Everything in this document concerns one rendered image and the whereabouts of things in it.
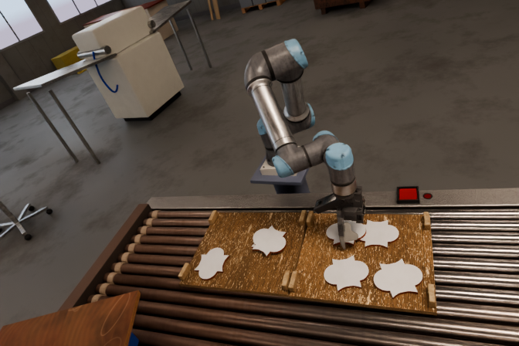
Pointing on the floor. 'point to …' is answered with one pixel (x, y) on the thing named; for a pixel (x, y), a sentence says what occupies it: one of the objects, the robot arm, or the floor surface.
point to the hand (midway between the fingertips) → (345, 232)
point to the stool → (19, 219)
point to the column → (298, 183)
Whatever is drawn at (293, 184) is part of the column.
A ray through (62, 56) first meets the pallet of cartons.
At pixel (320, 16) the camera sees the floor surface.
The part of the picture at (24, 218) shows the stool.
